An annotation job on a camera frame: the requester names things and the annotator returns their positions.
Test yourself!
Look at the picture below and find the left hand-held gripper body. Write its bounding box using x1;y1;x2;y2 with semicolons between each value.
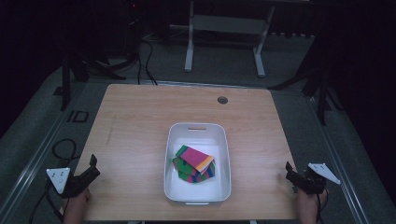
46;167;96;200

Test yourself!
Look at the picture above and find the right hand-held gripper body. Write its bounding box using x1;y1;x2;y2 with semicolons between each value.
292;161;342;196

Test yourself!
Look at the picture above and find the green striped sock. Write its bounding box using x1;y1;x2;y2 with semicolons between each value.
171;156;217;184

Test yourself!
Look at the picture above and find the white plastic bin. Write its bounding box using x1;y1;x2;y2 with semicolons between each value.
163;121;233;206

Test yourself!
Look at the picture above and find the pink striped sock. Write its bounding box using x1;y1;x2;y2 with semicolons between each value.
175;144;216;175

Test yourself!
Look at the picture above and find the person's left hand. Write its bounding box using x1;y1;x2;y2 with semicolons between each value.
64;188;92;217

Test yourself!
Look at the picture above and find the person's right hand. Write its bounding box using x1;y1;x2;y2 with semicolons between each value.
296;188;329;218

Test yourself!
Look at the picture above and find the black tripod stand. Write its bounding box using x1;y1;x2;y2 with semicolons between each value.
268;60;345;127
59;50;127;112

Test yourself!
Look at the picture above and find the white metal stand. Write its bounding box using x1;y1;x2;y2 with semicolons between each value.
183;0;277;78

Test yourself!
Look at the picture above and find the right hand-held gripper cable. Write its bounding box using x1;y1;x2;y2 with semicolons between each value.
315;186;330;224

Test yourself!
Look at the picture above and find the hand-held gripper cable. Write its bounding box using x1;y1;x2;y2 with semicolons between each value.
315;186;330;224
28;178;70;224

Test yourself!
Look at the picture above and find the metal floor rail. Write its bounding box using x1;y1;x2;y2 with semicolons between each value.
303;94;373;224
0;81;90;218

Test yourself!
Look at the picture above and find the left hand-held gripper cable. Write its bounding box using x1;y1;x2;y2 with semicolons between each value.
28;178;70;224

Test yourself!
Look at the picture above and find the black looped floor cable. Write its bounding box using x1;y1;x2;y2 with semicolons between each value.
51;137;82;168

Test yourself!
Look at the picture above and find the black cable bundle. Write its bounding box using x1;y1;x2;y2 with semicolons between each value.
122;36;159;87

